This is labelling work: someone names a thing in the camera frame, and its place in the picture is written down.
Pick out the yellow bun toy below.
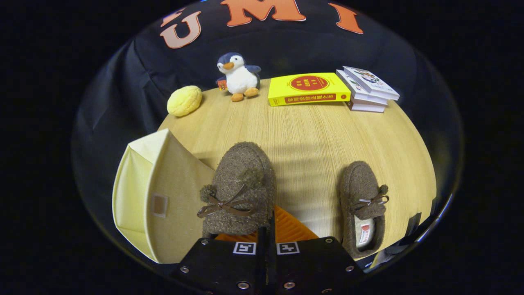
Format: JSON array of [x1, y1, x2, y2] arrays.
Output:
[[167, 85, 203, 118]]

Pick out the cream fabric storage box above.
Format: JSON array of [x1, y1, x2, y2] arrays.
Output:
[[112, 128, 216, 264]]

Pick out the penguin plush toy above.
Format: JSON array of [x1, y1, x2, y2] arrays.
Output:
[[216, 52, 262, 102]]

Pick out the yellow book with red circle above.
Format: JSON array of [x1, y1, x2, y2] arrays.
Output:
[[268, 73, 351, 107]]

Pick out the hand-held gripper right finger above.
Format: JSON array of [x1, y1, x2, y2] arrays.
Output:
[[267, 205, 365, 295]]

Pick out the white book with illustrated cover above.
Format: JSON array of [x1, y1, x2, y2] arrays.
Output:
[[343, 66, 400, 101]]

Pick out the brown fuzzy shoe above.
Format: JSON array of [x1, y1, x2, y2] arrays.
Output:
[[196, 141, 277, 238], [339, 161, 390, 259]]

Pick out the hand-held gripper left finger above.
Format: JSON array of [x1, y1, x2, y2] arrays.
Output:
[[170, 227, 267, 295]]

